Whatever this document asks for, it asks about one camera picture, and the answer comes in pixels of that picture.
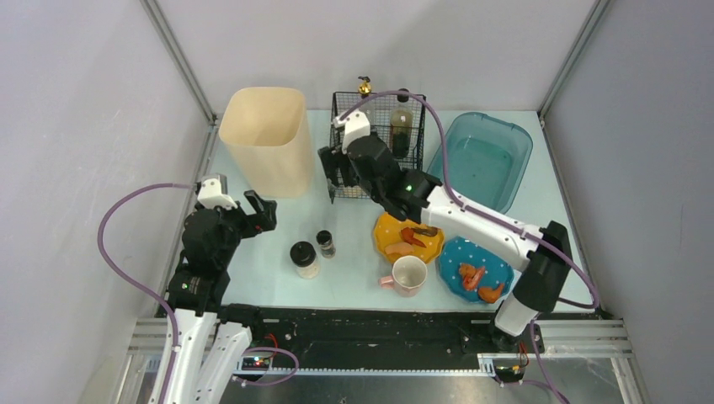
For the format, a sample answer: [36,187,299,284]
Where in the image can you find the clear bottle gold pump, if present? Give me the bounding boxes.
[358,76,376,123]

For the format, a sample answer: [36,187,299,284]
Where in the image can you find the blue dotted plate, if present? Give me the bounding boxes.
[437,237,514,304]

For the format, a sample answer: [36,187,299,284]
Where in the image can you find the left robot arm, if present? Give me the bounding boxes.
[149,190,277,403]

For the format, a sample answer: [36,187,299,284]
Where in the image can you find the brown sauce bottle black cap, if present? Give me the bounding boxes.
[389,94,413,159]

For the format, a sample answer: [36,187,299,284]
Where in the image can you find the food scraps on yellow plate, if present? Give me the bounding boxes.
[381,226,444,262]

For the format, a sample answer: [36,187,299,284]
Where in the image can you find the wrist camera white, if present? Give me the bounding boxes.
[333,109,371,154]
[195,173,238,210]

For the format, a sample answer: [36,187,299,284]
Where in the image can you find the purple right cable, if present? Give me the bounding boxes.
[337,90,600,404]

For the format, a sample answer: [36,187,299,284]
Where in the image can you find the small pepper shaker jar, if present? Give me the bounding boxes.
[316,230,336,258]

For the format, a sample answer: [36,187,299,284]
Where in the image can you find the purple cable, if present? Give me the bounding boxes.
[97,183,197,404]
[337,90,600,404]

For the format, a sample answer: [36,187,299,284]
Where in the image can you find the yellow dotted plate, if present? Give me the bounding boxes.
[373,213,445,263]

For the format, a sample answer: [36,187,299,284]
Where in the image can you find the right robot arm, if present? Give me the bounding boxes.
[317,136,573,338]

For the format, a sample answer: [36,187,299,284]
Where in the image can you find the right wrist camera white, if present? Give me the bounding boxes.
[333,109,371,154]

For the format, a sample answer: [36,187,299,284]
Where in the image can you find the beige plastic bin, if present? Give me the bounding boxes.
[219,87,315,198]

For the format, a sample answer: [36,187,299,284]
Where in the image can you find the teal plastic basin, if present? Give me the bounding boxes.
[428,112,533,214]

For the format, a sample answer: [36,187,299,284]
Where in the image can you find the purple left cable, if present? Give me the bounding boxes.
[97,183,197,404]

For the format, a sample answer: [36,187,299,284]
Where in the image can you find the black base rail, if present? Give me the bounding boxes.
[218,304,545,371]

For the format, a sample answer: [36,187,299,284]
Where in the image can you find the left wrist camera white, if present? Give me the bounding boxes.
[195,173,238,210]

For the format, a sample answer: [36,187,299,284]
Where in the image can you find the pink white mug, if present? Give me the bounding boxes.
[378,256,429,297]

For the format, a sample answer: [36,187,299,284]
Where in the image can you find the food scraps on blue plate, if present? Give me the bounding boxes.
[458,263,504,304]

